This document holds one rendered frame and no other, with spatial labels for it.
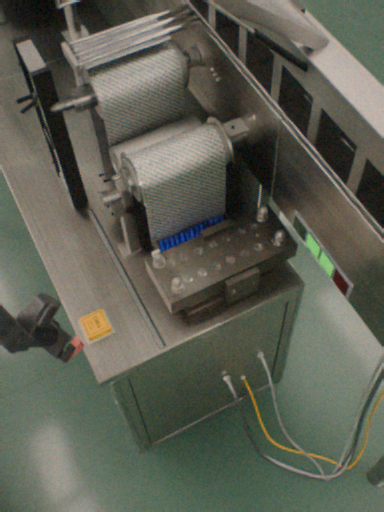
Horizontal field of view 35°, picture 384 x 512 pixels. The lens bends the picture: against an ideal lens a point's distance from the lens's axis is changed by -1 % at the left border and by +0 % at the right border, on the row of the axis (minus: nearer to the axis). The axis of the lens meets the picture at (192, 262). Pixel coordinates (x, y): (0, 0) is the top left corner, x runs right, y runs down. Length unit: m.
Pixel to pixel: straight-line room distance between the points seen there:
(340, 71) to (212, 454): 1.70
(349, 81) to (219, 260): 0.67
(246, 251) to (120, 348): 0.44
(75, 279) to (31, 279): 1.14
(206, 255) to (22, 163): 0.79
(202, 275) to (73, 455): 1.18
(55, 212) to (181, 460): 1.12
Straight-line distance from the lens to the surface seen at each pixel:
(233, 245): 1.72
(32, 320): 1.40
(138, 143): 1.69
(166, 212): 1.65
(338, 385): 2.68
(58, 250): 1.92
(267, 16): 1.17
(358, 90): 1.23
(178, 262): 1.69
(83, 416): 2.64
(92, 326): 1.74
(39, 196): 2.07
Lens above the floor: 2.46
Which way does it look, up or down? 58 degrees down
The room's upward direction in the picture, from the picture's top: 4 degrees counter-clockwise
